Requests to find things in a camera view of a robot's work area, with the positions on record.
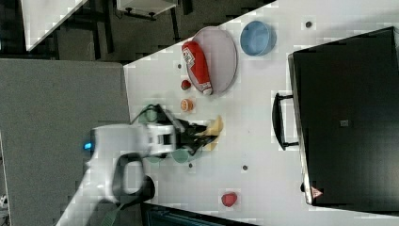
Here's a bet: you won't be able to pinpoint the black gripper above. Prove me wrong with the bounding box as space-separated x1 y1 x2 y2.
172 119 216 154

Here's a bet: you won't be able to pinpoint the peeled plush banana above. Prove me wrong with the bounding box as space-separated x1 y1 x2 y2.
199 115 224 152

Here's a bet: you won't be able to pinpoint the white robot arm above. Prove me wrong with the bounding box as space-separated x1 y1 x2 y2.
55 118 223 226

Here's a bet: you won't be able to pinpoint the green mug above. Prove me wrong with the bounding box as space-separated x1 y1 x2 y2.
171 148 202 164

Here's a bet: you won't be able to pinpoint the orange slice toy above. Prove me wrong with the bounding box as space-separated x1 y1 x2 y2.
181 99 194 112

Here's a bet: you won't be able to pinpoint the green colander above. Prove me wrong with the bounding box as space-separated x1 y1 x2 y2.
138 105 162 123

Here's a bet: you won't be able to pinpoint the small red strawberry toy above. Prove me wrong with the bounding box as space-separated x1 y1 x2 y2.
181 80 191 90

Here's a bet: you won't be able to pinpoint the red plush ketchup bottle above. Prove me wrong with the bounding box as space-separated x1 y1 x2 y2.
182 40 213 95

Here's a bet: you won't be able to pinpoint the large red strawberry toy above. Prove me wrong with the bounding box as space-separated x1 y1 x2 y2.
221 192 238 207

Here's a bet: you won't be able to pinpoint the grey round plate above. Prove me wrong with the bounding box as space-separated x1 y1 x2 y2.
193 26 238 95

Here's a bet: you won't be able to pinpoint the blue bowl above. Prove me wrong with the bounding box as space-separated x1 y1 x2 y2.
240 21 277 57

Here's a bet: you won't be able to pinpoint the white side table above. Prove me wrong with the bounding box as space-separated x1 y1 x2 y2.
20 0 88 52

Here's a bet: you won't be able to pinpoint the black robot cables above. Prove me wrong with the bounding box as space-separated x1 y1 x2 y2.
130 103 186 133

